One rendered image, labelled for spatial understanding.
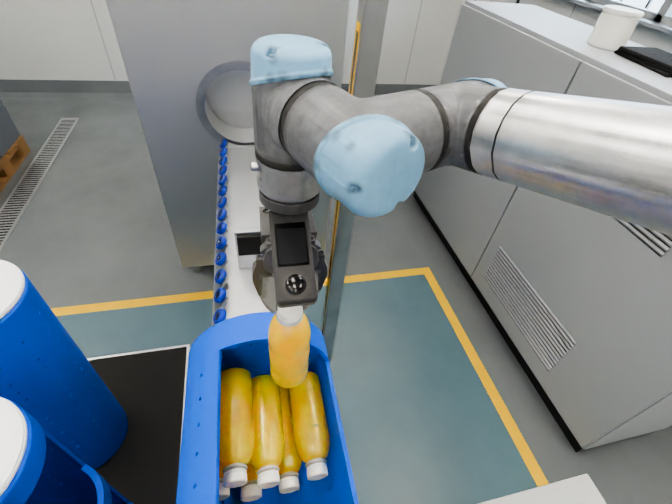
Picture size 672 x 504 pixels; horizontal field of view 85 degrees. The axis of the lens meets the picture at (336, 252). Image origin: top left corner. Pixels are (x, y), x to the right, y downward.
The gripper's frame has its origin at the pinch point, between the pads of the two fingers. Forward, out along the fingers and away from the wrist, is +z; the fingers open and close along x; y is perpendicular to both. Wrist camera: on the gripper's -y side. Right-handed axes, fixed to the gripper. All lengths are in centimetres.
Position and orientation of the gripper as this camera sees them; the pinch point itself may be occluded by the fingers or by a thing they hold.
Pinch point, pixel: (289, 308)
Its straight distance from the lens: 56.2
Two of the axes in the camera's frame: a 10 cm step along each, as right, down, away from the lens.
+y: -2.0, -6.8, 7.0
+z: -1.0, 7.3, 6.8
